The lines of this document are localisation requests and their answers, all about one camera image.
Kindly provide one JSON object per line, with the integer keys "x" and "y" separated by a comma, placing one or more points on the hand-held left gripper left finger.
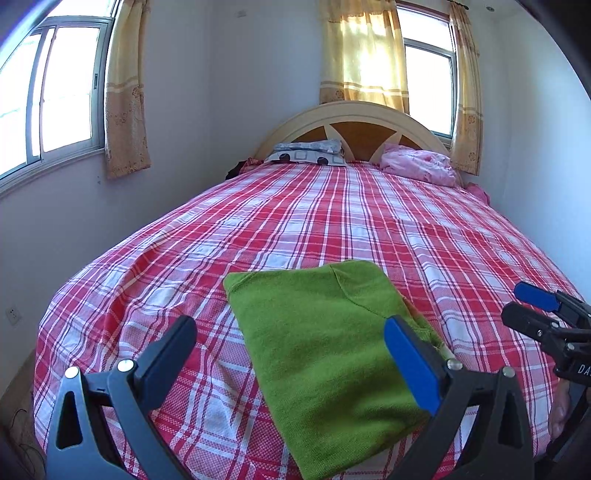
{"x": 171, "y": 350}

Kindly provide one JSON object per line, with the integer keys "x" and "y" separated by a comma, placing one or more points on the white wall socket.
{"x": 11, "y": 315}

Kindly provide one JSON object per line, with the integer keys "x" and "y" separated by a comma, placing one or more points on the wide sliding window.
{"x": 69, "y": 83}

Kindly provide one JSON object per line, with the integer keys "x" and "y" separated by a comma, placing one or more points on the narrow window behind headboard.
{"x": 425, "y": 83}

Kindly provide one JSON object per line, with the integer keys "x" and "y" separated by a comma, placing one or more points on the dark cloth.
{"x": 236, "y": 170}

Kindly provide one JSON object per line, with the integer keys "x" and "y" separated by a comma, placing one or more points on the pink floral quilt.
{"x": 415, "y": 164}

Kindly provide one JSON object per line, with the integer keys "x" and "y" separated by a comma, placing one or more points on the pink cloth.
{"x": 478, "y": 191}

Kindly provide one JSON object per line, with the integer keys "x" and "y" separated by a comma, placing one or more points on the person's right hand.
{"x": 561, "y": 410}

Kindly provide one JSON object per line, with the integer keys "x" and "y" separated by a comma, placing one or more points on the green orange striped knit sweater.
{"x": 323, "y": 346}

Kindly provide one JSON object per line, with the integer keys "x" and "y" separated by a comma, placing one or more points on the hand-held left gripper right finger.
{"x": 413, "y": 364}

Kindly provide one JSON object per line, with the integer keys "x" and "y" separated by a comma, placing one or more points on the patterned white pillow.
{"x": 300, "y": 154}

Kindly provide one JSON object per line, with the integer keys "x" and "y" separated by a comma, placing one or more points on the bed with red plaid sheet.
{"x": 277, "y": 221}

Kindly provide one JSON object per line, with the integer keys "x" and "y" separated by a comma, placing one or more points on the yellow patterned curtain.
{"x": 466, "y": 115}
{"x": 127, "y": 115}
{"x": 360, "y": 55}

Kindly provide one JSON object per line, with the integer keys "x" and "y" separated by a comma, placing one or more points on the cream wooden headboard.
{"x": 360, "y": 108}

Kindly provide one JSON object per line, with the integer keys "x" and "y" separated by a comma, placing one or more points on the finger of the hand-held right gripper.
{"x": 535, "y": 293}
{"x": 526, "y": 318}

